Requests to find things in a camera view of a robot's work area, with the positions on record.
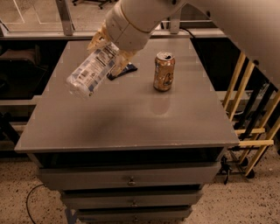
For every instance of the black office chair base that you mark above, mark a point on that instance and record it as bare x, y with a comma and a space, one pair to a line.
100, 2

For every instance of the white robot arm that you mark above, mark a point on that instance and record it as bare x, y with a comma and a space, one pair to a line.
252, 25

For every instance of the top grey drawer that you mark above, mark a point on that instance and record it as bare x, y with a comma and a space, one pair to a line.
129, 176

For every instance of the orange soda can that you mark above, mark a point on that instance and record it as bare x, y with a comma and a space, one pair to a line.
164, 71

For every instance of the clear plastic water bottle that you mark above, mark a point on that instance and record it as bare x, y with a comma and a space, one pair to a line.
88, 76

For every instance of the middle grey drawer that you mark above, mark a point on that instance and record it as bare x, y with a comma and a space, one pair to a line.
132, 199

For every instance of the yellow wooden rack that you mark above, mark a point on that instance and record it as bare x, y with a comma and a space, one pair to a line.
250, 127

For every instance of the left metal post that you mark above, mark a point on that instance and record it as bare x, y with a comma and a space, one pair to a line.
65, 17

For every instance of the right metal post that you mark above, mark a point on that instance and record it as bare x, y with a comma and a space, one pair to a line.
175, 22

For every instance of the metal post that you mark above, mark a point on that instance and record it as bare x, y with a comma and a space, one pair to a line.
175, 22
65, 17

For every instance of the bottom grey drawer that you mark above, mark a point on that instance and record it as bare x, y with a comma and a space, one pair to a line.
142, 214

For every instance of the grey drawer cabinet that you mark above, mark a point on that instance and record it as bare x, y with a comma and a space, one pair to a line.
127, 122

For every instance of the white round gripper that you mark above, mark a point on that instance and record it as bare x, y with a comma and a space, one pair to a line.
126, 28

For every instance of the grey drawer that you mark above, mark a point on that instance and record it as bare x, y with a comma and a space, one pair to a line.
129, 176
132, 199
142, 214

